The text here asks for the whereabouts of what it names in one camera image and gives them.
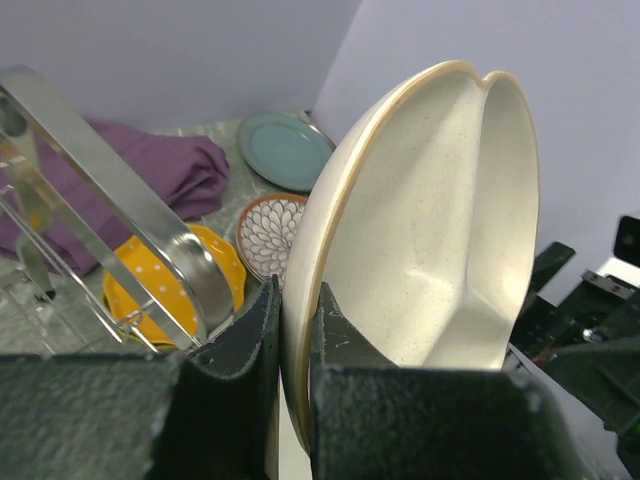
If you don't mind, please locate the purple cloth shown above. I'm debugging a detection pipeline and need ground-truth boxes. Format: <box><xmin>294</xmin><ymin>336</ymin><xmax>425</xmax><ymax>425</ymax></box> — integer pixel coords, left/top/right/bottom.
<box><xmin>1</xmin><ymin>111</ymin><xmax>229</xmax><ymax>291</ymax></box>

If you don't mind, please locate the steel dish rack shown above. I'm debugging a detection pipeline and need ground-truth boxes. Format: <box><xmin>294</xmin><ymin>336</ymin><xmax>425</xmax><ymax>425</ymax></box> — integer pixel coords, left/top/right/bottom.
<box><xmin>1</xmin><ymin>66</ymin><xmax>246</xmax><ymax>354</ymax></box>

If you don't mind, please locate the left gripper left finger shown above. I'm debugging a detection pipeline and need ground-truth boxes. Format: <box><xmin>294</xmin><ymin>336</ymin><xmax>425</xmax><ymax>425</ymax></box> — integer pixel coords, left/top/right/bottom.
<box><xmin>1</xmin><ymin>279</ymin><xmax>281</xmax><ymax>479</ymax></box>

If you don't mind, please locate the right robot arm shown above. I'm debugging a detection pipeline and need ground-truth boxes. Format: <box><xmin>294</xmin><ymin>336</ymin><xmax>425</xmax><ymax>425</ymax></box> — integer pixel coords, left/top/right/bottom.
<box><xmin>510</xmin><ymin>213</ymin><xmax>639</xmax><ymax>478</ymax></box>

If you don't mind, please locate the white round plate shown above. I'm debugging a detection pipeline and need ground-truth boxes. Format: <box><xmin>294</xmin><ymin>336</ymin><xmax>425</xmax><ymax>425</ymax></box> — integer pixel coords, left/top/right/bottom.
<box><xmin>281</xmin><ymin>60</ymin><xmax>540</xmax><ymax>449</ymax></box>

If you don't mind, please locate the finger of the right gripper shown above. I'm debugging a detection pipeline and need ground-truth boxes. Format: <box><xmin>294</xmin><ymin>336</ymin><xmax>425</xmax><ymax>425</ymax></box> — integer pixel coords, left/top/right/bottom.
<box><xmin>510</xmin><ymin>242</ymin><xmax>575</xmax><ymax>350</ymax></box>

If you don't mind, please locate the white ribbed brown bowl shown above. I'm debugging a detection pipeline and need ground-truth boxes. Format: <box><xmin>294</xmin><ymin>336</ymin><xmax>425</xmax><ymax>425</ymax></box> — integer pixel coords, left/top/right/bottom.
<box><xmin>236</xmin><ymin>192</ymin><xmax>307</xmax><ymax>288</ymax></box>

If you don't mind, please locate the orange dotted plate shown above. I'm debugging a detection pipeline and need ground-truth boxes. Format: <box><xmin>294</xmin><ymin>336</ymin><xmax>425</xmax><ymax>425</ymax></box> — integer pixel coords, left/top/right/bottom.
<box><xmin>102</xmin><ymin>224</ymin><xmax>247</xmax><ymax>348</ymax></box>

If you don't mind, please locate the dark green round plate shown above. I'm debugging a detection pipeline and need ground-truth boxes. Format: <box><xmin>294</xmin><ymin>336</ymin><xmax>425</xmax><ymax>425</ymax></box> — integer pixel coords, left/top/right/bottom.
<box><xmin>237</xmin><ymin>112</ymin><xmax>335</xmax><ymax>193</ymax></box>

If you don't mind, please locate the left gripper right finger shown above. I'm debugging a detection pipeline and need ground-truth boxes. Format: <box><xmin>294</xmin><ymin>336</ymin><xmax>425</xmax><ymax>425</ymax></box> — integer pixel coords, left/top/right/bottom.
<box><xmin>310</xmin><ymin>285</ymin><xmax>597</xmax><ymax>479</ymax></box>

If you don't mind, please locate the lime green dotted plate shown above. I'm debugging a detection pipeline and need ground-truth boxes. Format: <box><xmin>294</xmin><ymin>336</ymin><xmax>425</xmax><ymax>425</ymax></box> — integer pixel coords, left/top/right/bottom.
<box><xmin>102</xmin><ymin>294</ymin><xmax>176</xmax><ymax>350</ymax></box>

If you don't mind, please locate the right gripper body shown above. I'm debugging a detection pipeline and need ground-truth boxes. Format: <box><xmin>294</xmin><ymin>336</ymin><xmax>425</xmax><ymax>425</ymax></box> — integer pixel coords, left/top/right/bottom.
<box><xmin>537</xmin><ymin>271</ymin><xmax>639</xmax><ymax>435</ymax></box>

